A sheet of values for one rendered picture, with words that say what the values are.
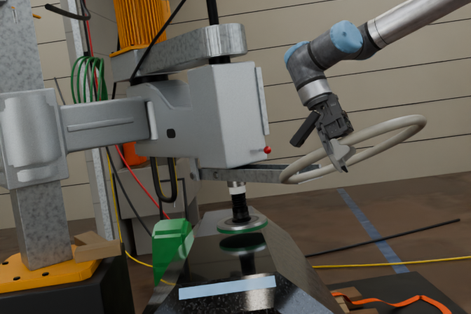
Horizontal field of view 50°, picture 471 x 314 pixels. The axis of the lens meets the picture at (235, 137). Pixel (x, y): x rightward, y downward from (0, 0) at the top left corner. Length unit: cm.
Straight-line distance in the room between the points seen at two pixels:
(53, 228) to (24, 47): 81
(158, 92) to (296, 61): 112
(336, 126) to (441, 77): 592
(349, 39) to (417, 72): 583
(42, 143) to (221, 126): 80
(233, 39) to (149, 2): 75
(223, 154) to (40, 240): 93
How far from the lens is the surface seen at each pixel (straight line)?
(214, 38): 203
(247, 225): 211
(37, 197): 242
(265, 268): 176
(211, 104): 203
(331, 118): 141
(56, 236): 246
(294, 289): 174
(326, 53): 141
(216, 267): 185
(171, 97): 242
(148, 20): 266
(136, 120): 257
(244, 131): 207
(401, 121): 148
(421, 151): 727
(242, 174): 202
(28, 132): 232
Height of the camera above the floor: 141
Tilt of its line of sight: 5 degrees down
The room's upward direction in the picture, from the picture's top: 8 degrees counter-clockwise
